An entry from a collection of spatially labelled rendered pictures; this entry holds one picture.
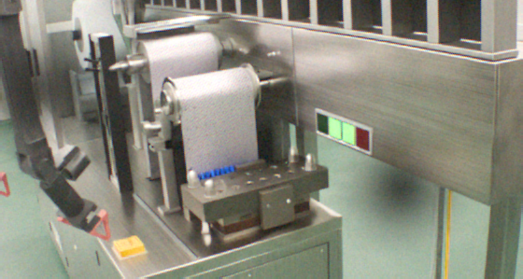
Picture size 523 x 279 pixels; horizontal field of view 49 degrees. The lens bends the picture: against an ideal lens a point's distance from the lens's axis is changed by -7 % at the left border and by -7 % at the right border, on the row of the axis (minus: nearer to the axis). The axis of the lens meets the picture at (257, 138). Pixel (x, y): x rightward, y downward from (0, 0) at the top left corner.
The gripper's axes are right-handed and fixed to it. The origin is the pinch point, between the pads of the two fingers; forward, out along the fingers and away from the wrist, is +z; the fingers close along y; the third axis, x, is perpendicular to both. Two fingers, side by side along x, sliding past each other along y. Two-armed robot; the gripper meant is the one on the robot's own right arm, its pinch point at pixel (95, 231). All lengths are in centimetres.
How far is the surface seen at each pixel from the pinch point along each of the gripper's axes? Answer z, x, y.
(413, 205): 220, -175, 36
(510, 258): 40, -44, -82
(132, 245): 18.0, -6.9, 6.4
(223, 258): 28.4, -16.9, -14.3
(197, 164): 20.2, -39.0, 7.2
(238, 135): 21, -53, 2
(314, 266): 52, -34, -25
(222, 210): 21.6, -27.4, -10.3
